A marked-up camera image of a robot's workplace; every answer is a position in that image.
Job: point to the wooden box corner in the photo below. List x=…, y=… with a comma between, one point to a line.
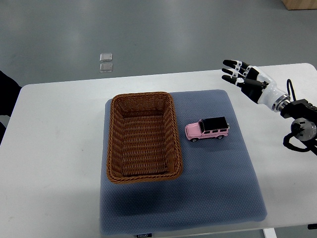
x=300, y=4

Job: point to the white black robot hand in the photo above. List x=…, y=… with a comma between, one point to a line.
x=255, y=84

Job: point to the brown wicker basket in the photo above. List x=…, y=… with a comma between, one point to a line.
x=143, y=139

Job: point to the lower floor socket plate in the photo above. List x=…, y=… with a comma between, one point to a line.
x=106, y=67

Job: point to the pink toy car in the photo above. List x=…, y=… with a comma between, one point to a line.
x=210, y=128

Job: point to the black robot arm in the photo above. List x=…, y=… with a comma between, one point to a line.
x=304, y=126

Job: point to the black object at left edge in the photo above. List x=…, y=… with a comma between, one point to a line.
x=9, y=92

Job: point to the floor socket plate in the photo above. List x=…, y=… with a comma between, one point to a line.
x=106, y=57
x=106, y=67

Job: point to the blue-grey cushion mat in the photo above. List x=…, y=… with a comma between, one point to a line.
x=218, y=185

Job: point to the white table leg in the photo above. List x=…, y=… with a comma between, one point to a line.
x=269, y=233

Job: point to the upper floor socket plate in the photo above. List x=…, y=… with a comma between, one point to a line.
x=106, y=57

